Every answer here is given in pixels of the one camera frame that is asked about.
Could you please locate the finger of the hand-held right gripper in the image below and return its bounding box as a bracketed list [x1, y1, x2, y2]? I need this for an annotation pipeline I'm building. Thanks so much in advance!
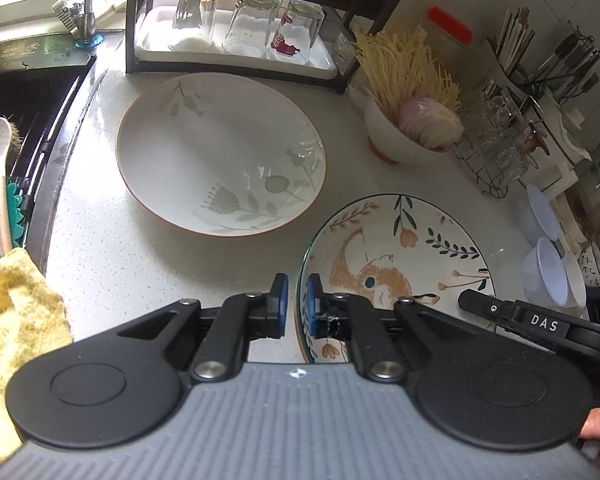
[457, 289, 573, 347]

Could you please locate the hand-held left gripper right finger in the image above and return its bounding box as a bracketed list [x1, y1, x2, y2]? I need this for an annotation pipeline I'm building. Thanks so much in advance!
[305, 274, 481, 383]

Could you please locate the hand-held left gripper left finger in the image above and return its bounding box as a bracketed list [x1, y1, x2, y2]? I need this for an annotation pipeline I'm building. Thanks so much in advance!
[115, 273, 289, 381]

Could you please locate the small white bowl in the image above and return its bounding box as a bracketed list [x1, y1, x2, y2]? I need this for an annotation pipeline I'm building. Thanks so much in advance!
[521, 236, 573, 307]
[511, 183, 563, 247]
[560, 250, 589, 309]

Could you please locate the cat pattern plate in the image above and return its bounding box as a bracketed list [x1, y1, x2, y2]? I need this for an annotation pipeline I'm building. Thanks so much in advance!
[296, 193, 497, 365]

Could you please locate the leaf print bowl with chili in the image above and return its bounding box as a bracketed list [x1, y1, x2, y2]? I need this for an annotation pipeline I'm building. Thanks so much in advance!
[577, 240, 600, 288]

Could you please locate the glass health kettle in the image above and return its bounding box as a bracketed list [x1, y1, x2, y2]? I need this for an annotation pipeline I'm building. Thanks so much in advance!
[572, 142, 600, 247]

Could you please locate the large white floral bowl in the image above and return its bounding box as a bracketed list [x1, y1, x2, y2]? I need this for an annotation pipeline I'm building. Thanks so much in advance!
[116, 72, 328, 237]

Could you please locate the group of crystal glass cups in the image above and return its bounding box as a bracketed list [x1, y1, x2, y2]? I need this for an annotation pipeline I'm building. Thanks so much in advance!
[460, 80, 536, 181]

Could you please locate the white electric pot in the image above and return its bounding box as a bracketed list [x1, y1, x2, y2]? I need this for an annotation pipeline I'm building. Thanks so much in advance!
[522, 92, 594, 196]

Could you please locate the chopstick holder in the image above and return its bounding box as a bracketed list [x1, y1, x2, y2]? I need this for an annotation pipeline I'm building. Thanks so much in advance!
[489, 52, 531, 103]

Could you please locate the bundle of dried noodles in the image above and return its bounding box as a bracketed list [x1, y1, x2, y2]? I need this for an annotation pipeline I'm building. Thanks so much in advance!
[352, 27, 462, 126]

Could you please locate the bunch of kitchen utensils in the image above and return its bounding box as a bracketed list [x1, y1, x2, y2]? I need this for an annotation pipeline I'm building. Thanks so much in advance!
[530, 20, 600, 107]

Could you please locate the yellow cleaning cloth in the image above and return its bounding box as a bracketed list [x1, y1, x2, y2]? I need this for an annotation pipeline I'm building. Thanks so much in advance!
[0, 246, 75, 472]

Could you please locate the red printed drinking glass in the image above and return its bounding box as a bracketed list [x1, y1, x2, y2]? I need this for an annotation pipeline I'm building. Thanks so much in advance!
[267, 1, 326, 66]

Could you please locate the bundle of chopsticks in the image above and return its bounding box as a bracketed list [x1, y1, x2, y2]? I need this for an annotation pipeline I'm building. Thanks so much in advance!
[487, 7, 537, 73]

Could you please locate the clear drinking glass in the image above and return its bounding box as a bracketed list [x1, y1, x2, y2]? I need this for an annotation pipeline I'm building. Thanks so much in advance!
[222, 0, 281, 58]
[169, 0, 220, 53]

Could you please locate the red lid plastic jar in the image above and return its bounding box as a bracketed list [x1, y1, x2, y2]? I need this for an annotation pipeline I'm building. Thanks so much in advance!
[424, 6, 474, 62]

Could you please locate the white drip tray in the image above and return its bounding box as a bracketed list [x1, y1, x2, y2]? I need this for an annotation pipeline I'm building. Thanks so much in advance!
[134, 6, 337, 80]

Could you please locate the black dish rack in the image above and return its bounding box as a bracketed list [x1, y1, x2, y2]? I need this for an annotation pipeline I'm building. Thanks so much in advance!
[94, 0, 426, 95]

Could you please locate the black sink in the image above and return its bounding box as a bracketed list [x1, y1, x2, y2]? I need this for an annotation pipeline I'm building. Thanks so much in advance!
[0, 35, 98, 271]

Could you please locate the white silicone brush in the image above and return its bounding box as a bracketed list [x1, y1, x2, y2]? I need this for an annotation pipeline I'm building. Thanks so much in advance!
[0, 115, 20, 258]

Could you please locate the chrome faucet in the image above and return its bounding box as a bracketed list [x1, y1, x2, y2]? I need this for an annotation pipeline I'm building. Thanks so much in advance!
[72, 0, 104, 52]

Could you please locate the white scrub brush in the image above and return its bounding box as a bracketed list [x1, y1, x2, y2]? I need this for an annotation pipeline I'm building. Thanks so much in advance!
[51, 0, 84, 37]

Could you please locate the wire basket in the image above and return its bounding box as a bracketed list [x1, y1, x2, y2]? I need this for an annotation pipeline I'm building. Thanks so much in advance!
[452, 77, 542, 200]

